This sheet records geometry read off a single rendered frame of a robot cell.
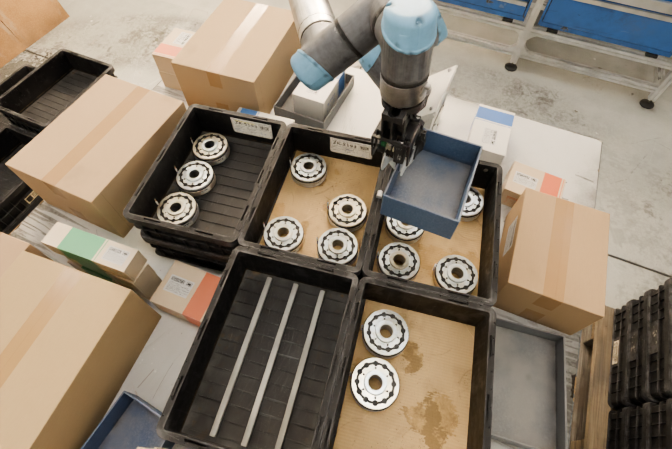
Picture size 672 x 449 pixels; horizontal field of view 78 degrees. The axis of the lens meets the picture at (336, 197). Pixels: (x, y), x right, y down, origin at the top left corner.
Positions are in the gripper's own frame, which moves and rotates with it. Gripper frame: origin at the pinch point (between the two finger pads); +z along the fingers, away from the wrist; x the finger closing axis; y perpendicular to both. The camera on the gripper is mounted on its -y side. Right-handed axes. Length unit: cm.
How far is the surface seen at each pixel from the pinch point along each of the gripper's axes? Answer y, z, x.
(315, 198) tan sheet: -1.2, 27.4, -23.2
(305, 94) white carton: -40, 29, -47
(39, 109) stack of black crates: -11, 51, -166
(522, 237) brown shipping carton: -11.4, 28.5, 31.1
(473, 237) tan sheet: -8.0, 30.7, 19.9
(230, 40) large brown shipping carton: -43, 16, -76
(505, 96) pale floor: -166, 114, 17
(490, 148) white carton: -44, 34, 17
